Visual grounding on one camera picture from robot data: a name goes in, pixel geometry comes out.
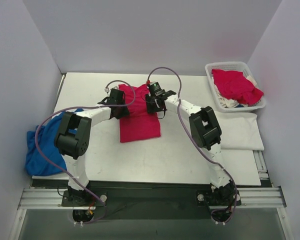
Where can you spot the white folded t shirt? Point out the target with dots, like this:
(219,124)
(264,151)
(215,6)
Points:
(239,131)

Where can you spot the pink t shirt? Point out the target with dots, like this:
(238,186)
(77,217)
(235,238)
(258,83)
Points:
(233,85)
(139,124)

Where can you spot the aluminium frame rail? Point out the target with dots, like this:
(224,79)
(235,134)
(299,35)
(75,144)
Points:
(40,215)

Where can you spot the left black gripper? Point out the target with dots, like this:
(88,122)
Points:
(121,110)

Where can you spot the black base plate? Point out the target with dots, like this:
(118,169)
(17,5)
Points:
(152,201)

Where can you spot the blue t shirt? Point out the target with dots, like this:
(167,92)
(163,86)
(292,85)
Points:
(35,164)

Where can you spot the white plastic basket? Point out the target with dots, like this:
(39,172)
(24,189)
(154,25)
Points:
(237,66)

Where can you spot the pink t shirt in basket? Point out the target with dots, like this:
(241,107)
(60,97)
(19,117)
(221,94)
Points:
(233,85)

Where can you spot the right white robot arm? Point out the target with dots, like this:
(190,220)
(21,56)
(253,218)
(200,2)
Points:
(201,126)

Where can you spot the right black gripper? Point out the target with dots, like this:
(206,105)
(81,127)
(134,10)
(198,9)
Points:
(152,106)

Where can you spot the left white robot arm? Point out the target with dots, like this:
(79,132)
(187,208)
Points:
(73,136)

